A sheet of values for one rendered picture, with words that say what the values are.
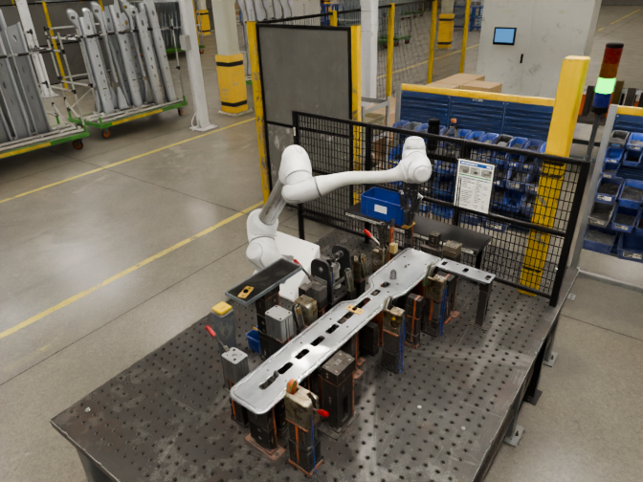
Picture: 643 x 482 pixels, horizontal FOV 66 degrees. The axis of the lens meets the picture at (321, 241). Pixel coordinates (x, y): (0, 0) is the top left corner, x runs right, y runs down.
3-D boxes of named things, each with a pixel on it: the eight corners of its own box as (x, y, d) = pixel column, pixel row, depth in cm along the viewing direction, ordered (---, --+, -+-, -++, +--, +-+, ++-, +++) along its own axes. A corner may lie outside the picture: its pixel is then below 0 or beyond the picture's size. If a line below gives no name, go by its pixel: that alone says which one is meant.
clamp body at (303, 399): (312, 482, 184) (308, 413, 167) (283, 461, 193) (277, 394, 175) (329, 462, 191) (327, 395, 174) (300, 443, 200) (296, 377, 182)
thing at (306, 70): (366, 237, 499) (370, 24, 404) (360, 243, 490) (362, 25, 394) (268, 208, 571) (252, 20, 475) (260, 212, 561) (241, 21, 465)
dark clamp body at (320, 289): (322, 358, 244) (320, 295, 225) (302, 347, 251) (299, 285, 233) (336, 346, 251) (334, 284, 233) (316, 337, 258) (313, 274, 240)
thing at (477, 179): (489, 215, 277) (497, 164, 262) (452, 206, 290) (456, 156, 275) (490, 214, 278) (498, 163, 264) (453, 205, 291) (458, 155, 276)
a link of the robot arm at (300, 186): (316, 188, 230) (311, 165, 236) (279, 200, 233) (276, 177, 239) (323, 202, 241) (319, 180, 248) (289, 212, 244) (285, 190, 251)
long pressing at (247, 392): (266, 422, 174) (265, 418, 173) (223, 393, 186) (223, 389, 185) (444, 259, 267) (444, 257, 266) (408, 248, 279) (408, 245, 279)
